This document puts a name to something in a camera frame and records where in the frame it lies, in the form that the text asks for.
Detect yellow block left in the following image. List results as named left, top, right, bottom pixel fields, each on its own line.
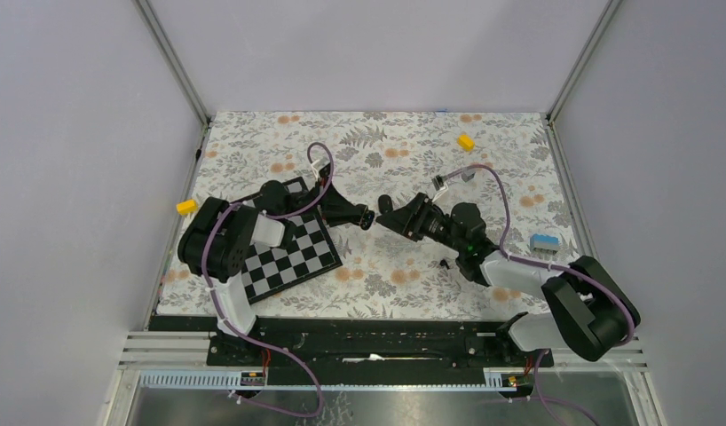
left=176, top=199, right=199, bottom=216

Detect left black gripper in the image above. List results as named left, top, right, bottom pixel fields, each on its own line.
left=282, top=177, right=362, bottom=227

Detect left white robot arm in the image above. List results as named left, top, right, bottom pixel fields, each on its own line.
left=177, top=177, right=375, bottom=365

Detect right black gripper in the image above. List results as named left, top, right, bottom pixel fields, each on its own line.
left=375, top=193, right=466, bottom=254

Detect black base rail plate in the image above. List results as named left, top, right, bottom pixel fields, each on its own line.
left=207, top=318, right=538, bottom=386

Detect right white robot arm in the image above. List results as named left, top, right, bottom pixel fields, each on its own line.
left=376, top=193, right=641, bottom=366

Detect black white checkerboard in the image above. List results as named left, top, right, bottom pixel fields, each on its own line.
left=241, top=210, right=343, bottom=304

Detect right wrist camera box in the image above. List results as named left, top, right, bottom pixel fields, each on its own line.
left=431, top=175, right=448, bottom=192

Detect yellow block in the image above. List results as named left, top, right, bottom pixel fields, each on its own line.
left=176, top=199, right=199, bottom=216
left=457, top=134, right=475, bottom=152

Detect floral patterned table mat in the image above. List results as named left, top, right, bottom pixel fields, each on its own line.
left=190, top=112, right=580, bottom=320

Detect yellow block far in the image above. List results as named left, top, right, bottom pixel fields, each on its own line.
left=457, top=134, right=475, bottom=152

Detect blue white eraser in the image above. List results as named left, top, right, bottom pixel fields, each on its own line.
left=529, top=233, right=561, bottom=253

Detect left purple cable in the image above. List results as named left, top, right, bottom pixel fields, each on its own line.
left=201, top=142, right=335, bottom=420

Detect black earbud charging case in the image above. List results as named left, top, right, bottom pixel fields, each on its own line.
left=359, top=210, right=375, bottom=231

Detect small grey block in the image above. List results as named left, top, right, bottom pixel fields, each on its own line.
left=461, top=169, right=476, bottom=182

